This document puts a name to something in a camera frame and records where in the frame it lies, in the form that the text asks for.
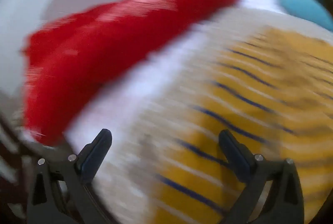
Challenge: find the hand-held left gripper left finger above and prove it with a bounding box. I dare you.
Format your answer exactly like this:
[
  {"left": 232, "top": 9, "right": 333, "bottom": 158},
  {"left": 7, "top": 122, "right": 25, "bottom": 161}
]
[{"left": 26, "top": 129, "right": 113, "bottom": 224}]

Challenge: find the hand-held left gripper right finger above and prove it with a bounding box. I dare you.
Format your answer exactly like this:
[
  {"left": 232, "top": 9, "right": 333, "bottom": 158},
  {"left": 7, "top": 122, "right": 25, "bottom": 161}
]
[{"left": 219, "top": 129, "right": 305, "bottom": 224}]

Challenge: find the yellow striped sweater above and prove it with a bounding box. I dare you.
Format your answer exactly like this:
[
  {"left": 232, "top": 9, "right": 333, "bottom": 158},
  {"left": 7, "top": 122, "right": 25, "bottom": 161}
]
[{"left": 146, "top": 26, "right": 333, "bottom": 224}]

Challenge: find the beige dotted quilted mat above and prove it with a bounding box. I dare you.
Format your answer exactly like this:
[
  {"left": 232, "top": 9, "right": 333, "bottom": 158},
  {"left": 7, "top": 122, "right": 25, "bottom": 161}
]
[{"left": 86, "top": 5, "right": 333, "bottom": 224}]

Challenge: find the white fleece blanket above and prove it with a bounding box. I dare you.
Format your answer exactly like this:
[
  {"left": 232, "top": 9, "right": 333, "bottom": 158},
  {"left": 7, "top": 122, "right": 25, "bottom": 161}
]
[{"left": 16, "top": 0, "right": 284, "bottom": 157}]

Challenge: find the red quilt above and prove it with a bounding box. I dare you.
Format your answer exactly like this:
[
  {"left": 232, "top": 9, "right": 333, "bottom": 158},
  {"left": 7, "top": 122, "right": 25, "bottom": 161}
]
[{"left": 22, "top": 0, "right": 245, "bottom": 145}]

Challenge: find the blue pillow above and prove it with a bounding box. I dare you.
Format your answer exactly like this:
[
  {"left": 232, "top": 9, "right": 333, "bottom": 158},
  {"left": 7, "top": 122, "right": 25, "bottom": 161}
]
[{"left": 274, "top": 0, "right": 333, "bottom": 32}]

